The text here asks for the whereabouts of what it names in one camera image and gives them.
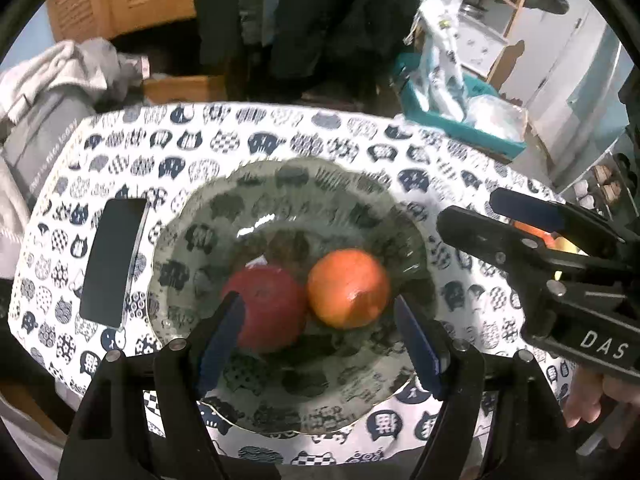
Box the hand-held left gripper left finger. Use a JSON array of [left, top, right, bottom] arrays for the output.
[[57, 291, 281, 480]]

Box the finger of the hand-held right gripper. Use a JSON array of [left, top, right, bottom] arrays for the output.
[[490, 187, 626, 261], [437, 205, 591, 301]]

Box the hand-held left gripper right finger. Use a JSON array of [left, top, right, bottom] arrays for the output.
[[394, 296, 583, 480]]

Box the red apple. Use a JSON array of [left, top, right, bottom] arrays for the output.
[[221, 266, 308, 353]]

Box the orange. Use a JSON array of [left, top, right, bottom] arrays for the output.
[[306, 248, 392, 330]]

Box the clear glass bowl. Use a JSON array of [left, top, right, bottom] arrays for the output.
[[146, 157, 431, 436]]

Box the person's right hand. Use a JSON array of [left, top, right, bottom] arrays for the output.
[[564, 365, 631, 429]]

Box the shoe rack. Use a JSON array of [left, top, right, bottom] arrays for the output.
[[565, 150, 632, 213]]

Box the clear plastic bag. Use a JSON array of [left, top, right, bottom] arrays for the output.
[[465, 95, 528, 141]]

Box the teal cardboard box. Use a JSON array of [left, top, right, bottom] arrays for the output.
[[395, 52, 528, 161]]

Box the black smartphone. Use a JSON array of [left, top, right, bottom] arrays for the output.
[[80, 199, 148, 330]]

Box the white printed storage box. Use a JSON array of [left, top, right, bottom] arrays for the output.
[[457, 20, 508, 76]]

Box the white printed rice bag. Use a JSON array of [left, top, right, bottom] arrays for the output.
[[402, 0, 471, 116]]

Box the cat print tablecloth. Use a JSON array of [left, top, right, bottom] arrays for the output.
[[9, 101, 571, 466]]

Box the dark jacket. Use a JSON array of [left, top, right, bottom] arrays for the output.
[[192, 0, 436, 106]]

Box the grey clothing pile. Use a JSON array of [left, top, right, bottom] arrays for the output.
[[0, 40, 146, 281]]

